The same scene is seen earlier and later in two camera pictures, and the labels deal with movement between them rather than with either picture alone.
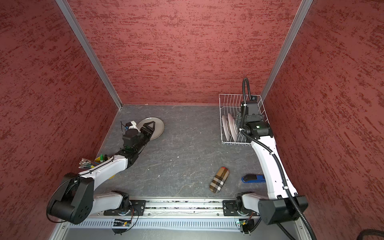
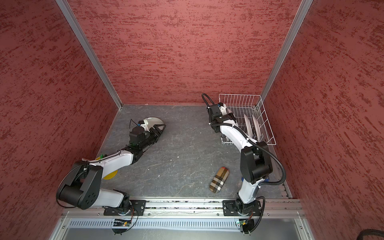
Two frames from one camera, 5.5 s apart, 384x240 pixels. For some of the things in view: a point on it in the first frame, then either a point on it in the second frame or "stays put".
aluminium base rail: x=177 y=219 stays put
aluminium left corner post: x=64 y=5 stays put
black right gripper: x=239 y=118 to x=231 y=115
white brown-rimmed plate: x=159 y=128 stays put
